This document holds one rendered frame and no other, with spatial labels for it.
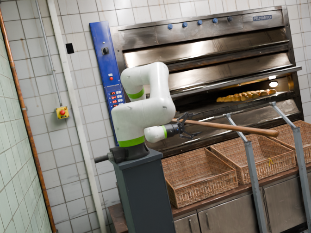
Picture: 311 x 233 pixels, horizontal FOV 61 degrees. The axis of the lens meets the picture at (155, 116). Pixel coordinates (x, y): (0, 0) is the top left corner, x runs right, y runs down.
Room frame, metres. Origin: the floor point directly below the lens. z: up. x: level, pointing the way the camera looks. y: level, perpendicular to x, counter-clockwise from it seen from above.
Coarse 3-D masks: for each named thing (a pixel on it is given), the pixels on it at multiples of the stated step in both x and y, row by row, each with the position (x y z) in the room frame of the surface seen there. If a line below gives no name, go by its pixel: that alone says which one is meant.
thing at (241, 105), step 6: (270, 96) 2.81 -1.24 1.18; (276, 96) 2.82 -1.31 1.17; (282, 96) 2.84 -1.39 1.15; (246, 102) 2.71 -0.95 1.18; (252, 102) 2.73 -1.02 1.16; (258, 102) 2.75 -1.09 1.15; (222, 108) 2.63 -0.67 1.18; (228, 108) 2.65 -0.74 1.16; (234, 108) 2.67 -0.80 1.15; (204, 114) 2.57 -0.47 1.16; (210, 114) 2.59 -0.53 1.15
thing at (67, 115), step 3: (66, 105) 2.16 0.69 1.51; (57, 108) 2.14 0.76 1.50; (60, 108) 2.14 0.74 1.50; (63, 108) 2.15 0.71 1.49; (57, 111) 2.13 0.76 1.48; (66, 111) 2.15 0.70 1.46; (57, 114) 2.13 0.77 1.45; (60, 114) 2.14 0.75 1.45; (66, 114) 2.15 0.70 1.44; (69, 114) 2.16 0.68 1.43; (57, 117) 2.13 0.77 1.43; (60, 117) 2.14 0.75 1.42; (63, 117) 2.14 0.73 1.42; (66, 117) 2.15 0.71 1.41
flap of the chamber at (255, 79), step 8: (280, 72) 2.67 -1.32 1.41; (288, 72) 2.70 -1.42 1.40; (240, 80) 2.54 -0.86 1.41; (248, 80) 2.56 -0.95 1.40; (256, 80) 2.68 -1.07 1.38; (208, 88) 2.44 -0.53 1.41; (216, 88) 2.48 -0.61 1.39; (224, 88) 2.65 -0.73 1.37; (176, 96) 2.34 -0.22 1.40; (184, 96) 2.45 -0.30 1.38
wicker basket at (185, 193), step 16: (176, 160) 2.42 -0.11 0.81; (192, 160) 2.45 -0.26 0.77; (208, 160) 2.48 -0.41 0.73; (176, 176) 2.37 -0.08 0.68; (192, 176) 2.40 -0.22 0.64; (208, 176) 2.43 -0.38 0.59; (224, 176) 2.05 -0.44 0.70; (176, 192) 1.93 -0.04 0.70; (192, 192) 1.96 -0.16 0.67; (208, 192) 2.00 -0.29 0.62
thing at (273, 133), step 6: (174, 120) 2.31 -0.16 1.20; (180, 120) 2.18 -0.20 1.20; (186, 120) 2.08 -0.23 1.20; (210, 126) 1.70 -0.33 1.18; (216, 126) 1.62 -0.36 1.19; (222, 126) 1.55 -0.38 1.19; (228, 126) 1.49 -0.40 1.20; (234, 126) 1.44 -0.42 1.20; (240, 126) 1.40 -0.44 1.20; (246, 132) 1.34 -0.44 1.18; (252, 132) 1.29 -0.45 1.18; (258, 132) 1.24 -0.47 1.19; (264, 132) 1.20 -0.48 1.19; (270, 132) 1.17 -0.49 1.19; (276, 132) 1.15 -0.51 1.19
